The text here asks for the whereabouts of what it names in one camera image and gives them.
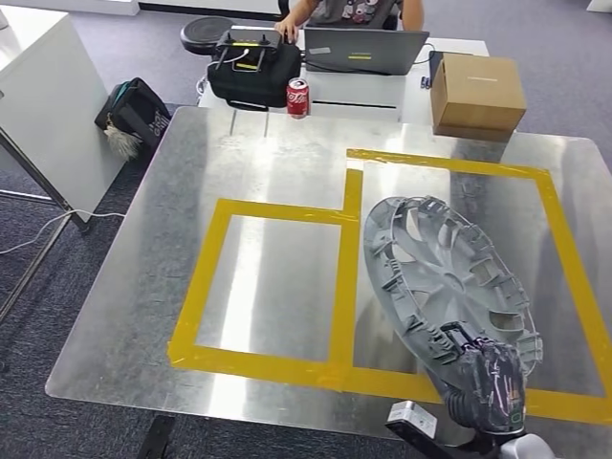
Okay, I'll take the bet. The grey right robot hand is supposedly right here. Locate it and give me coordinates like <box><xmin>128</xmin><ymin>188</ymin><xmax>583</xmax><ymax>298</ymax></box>
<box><xmin>425</xmin><ymin>322</ymin><xmax>527</xmax><ymax>438</ymax></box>

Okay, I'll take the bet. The grey plastic wheel hubcap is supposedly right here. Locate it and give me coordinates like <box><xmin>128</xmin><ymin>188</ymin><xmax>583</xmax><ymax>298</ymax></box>
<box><xmin>363</xmin><ymin>194</ymin><xmax>545</xmax><ymax>394</ymax></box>

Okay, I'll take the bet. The steel workbench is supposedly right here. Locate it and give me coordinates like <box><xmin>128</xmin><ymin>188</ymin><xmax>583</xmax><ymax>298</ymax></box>
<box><xmin>45</xmin><ymin>104</ymin><xmax>612</xmax><ymax>459</ymax></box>

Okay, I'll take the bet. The brown cardboard box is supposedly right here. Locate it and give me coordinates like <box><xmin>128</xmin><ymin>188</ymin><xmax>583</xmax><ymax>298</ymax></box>
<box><xmin>430</xmin><ymin>52</ymin><xmax>527</xmax><ymax>143</ymax></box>

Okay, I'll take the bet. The grey laptop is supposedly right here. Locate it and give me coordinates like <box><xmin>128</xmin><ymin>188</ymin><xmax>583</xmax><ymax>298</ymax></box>
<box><xmin>303</xmin><ymin>26</ymin><xmax>430</xmax><ymax>77</ymax></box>

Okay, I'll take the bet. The red cola can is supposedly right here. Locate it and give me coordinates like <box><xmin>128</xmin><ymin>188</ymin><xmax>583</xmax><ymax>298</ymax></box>
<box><xmin>286</xmin><ymin>77</ymin><xmax>310</xmax><ymax>120</ymax></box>

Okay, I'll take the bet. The person at laptop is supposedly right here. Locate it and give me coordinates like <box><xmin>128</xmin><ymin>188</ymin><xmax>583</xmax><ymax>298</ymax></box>
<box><xmin>274</xmin><ymin>0</ymin><xmax>426</xmax><ymax>44</ymax></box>

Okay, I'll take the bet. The black carrying case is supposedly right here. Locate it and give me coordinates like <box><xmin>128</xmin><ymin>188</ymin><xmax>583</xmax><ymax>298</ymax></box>
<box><xmin>207</xmin><ymin>40</ymin><xmax>303</xmax><ymax>112</ymax></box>

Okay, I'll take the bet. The black round stool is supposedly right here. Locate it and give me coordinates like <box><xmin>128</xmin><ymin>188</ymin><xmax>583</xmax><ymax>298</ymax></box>
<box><xmin>180</xmin><ymin>15</ymin><xmax>235</xmax><ymax>57</ymax></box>

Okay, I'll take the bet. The black backpack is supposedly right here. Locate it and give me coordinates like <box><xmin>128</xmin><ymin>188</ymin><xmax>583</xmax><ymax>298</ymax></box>
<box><xmin>94</xmin><ymin>76</ymin><xmax>172</xmax><ymax>163</ymax></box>

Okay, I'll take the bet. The steel table with white panel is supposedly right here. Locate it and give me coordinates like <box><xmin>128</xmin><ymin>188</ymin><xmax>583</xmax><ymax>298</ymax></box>
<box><xmin>0</xmin><ymin>6</ymin><xmax>126</xmax><ymax>324</ymax></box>

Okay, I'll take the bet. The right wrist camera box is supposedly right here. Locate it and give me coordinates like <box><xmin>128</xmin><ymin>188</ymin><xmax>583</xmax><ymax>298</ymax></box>
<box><xmin>385</xmin><ymin>400</ymin><xmax>460</xmax><ymax>459</ymax></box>

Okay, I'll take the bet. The white floor cable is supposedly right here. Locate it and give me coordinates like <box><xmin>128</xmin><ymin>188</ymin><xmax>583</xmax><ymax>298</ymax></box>
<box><xmin>0</xmin><ymin>208</ymin><xmax>126</xmax><ymax>256</ymax></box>

